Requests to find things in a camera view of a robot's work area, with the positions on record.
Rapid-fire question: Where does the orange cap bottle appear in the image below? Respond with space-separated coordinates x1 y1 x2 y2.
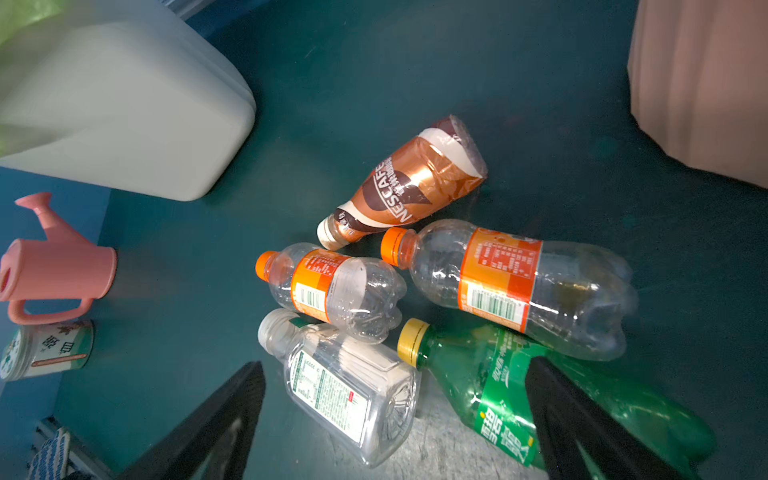
255 243 407 344

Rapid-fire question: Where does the white trash bin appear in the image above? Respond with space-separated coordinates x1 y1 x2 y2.
1 1 257 201

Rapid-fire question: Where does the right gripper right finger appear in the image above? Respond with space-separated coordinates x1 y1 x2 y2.
525 357 682 479

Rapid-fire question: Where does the green plastic bin liner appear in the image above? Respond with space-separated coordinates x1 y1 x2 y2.
0 0 68 43

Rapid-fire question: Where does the orange label bottle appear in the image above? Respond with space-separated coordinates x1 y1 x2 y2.
380 219 637 361

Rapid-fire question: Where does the green round tin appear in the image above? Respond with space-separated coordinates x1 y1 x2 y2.
1 319 95 382

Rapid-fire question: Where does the pink watering can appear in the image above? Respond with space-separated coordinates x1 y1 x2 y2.
1 192 118 325

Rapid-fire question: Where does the clear bottle white label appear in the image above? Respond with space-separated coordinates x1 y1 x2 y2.
258 309 421 468

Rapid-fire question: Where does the green plastic bottle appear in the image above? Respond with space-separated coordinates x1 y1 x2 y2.
397 318 716 479

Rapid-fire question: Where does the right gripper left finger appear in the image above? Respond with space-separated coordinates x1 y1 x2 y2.
118 362 266 479

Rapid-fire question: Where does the blue dotted work glove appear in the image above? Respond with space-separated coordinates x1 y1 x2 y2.
27 428 71 480

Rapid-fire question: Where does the brown tea bottle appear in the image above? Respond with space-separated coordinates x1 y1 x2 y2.
317 115 488 251

